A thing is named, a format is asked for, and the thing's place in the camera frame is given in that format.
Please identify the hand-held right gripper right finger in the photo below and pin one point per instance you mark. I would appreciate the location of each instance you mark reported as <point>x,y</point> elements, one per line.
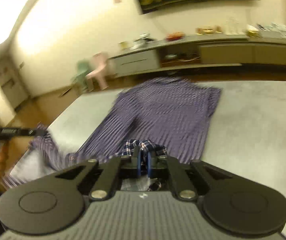
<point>150,166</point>

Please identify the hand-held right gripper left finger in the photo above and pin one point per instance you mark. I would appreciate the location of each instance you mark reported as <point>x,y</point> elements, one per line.
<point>138,163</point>

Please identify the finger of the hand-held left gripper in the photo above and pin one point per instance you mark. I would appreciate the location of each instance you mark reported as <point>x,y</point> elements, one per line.
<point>31,132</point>

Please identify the navy plaid shirt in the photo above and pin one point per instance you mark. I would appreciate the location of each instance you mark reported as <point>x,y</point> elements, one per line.
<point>163,110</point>

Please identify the white door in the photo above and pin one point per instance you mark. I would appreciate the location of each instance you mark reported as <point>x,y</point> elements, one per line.
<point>9,85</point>

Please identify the green plastic chair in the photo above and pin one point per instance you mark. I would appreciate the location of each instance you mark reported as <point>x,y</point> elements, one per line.
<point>81,76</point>

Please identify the pink plastic chair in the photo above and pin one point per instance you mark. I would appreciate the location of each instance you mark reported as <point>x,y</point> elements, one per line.
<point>98,70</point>

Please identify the small electronic device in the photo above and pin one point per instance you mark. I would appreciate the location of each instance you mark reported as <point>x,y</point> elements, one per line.
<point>171,56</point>

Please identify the small yellow cup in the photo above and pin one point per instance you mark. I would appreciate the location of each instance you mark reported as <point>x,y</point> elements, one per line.
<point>124,45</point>

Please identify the white and dark object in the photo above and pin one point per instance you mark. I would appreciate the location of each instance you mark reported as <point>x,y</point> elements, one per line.
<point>141,41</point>

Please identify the long brown TV cabinet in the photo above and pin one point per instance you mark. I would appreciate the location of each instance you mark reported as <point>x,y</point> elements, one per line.
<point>232,52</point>

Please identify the small red gold cup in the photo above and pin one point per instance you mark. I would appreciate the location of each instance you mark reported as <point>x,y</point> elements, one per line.
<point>218,29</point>
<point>199,31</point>

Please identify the gold lidded jar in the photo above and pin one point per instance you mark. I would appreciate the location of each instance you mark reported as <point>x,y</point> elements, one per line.
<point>208,31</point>

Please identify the clear glass cup set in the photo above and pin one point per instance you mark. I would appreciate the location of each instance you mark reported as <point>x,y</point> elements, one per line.
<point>233,27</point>

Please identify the gold tissue box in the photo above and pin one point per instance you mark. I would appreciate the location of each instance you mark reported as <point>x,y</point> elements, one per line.
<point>252,32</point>

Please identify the white storage box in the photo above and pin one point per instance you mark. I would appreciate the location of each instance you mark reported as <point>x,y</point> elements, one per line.
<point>272,31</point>

